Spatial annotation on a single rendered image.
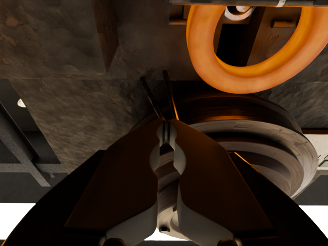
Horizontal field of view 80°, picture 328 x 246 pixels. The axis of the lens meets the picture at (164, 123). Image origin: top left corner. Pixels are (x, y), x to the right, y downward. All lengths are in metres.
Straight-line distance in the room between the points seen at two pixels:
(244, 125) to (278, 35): 0.16
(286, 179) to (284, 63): 0.24
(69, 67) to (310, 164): 0.49
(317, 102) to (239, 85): 0.33
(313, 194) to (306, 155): 9.05
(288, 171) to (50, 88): 0.56
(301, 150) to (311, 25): 0.24
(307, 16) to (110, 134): 0.51
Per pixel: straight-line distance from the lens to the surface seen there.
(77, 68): 0.28
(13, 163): 6.41
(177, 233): 0.55
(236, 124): 0.36
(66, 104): 0.56
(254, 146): 0.39
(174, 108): 0.33
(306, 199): 9.27
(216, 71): 0.30
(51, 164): 5.90
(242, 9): 0.38
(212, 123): 0.34
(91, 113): 0.56
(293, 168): 0.48
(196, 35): 0.27
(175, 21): 0.34
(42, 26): 0.28
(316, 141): 0.72
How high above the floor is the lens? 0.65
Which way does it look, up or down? 45 degrees up
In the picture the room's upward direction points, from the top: 179 degrees counter-clockwise
